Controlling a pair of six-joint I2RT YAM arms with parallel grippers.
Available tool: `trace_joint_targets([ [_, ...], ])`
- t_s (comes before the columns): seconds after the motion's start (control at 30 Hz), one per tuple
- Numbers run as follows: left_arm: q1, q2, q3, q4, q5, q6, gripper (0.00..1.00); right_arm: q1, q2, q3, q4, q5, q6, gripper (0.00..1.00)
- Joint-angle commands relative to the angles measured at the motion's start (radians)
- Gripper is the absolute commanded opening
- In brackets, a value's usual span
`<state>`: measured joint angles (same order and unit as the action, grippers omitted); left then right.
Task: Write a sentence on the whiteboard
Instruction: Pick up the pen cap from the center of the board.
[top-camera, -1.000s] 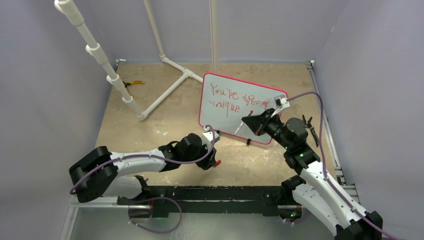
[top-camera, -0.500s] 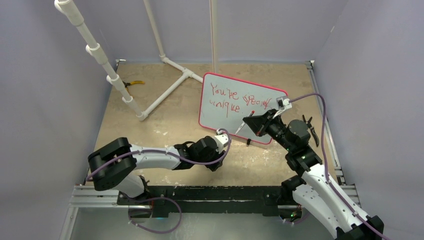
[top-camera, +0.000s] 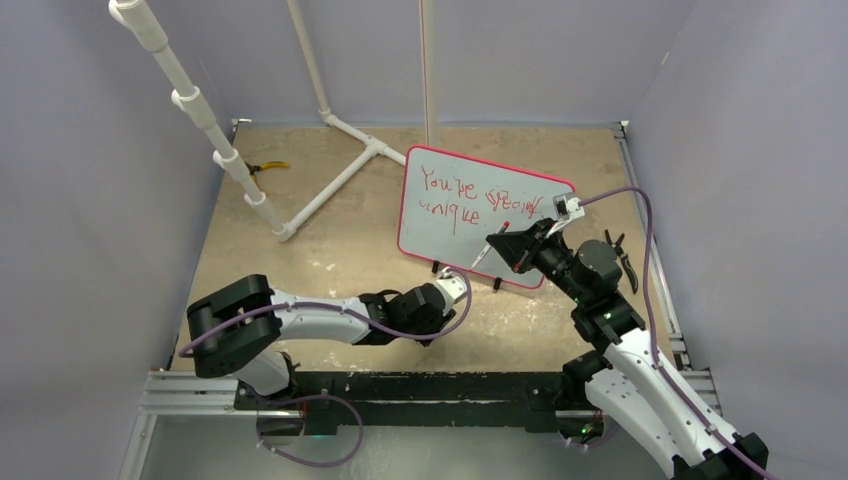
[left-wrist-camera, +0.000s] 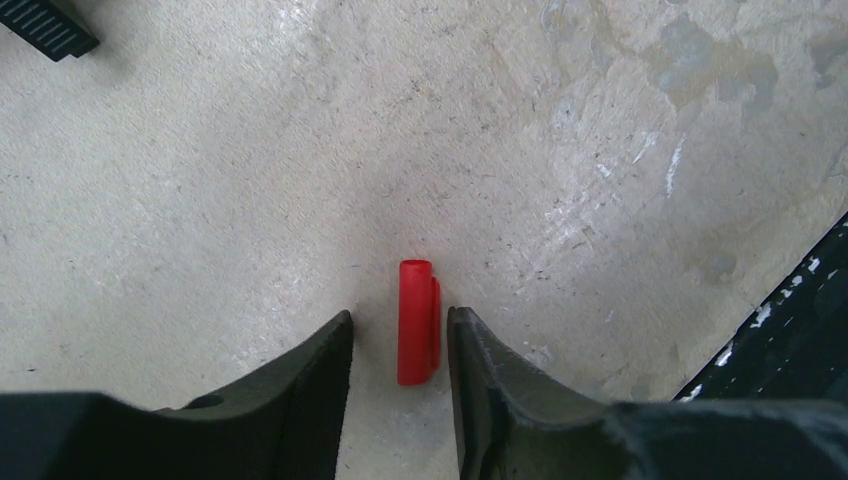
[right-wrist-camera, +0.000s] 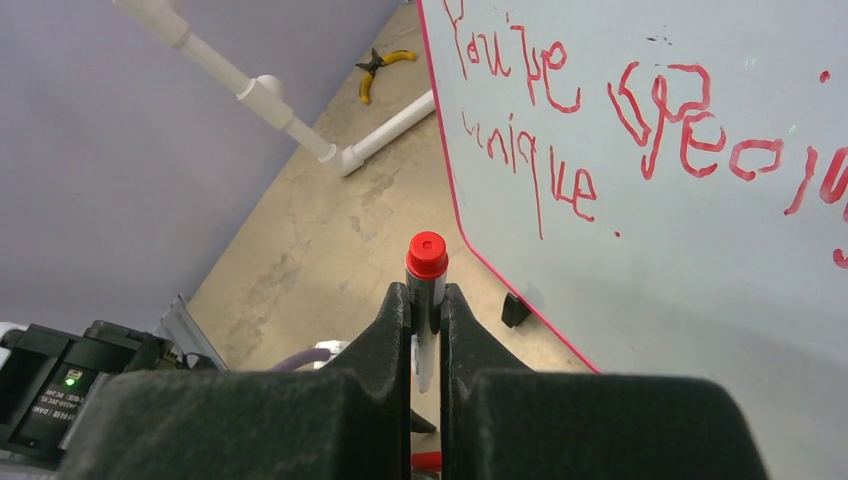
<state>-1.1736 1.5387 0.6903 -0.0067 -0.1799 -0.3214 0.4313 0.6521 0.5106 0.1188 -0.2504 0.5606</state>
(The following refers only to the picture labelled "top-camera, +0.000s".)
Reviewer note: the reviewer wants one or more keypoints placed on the red whiteboard marker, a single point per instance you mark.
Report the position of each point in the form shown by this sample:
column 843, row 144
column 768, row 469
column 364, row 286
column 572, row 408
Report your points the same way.
column 487, row 248

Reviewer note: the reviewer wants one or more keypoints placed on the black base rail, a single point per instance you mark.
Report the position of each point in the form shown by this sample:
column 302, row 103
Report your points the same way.
column 323, row 401

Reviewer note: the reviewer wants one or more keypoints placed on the aluminium extrusion frame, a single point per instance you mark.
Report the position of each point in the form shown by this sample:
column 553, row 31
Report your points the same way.
column 348, row 247

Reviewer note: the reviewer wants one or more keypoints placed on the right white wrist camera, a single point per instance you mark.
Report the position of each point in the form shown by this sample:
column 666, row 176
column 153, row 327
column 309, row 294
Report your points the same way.
column 568, row 208

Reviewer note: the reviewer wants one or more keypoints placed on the black-handled pliers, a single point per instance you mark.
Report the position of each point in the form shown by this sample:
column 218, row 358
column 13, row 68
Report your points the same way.
column 624, row 260

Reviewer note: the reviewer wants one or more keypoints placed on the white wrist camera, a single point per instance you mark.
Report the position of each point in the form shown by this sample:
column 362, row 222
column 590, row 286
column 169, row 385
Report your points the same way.
column 455, row 289
column 568, row 208

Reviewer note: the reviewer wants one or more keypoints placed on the black whiteboard easel stand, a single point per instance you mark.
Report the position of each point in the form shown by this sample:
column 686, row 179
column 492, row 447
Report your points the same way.
column 434, row 267

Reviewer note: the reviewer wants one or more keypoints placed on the yellow-handled pliers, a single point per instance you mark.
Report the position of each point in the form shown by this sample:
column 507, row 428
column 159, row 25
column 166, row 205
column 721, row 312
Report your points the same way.
column 254, row 169

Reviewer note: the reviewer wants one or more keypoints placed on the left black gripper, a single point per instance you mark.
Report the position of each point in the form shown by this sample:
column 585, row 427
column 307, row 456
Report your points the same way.
column 438, row 321

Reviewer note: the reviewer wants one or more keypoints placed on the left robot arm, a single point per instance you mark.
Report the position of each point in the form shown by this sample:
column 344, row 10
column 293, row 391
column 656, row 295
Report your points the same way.
column 232, row 330

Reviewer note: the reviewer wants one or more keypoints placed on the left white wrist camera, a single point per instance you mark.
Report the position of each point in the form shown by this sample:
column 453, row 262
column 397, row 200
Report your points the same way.
column 455, row 289

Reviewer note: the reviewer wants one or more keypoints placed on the red-framed whiteboard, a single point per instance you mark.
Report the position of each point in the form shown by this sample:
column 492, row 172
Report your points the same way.
column 450, row 202

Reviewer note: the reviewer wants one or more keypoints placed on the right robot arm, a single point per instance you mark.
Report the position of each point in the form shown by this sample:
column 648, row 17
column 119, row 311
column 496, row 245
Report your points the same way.
column 627, row 376

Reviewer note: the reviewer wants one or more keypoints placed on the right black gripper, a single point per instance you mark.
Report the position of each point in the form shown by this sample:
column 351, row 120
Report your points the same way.
column 519, row 246

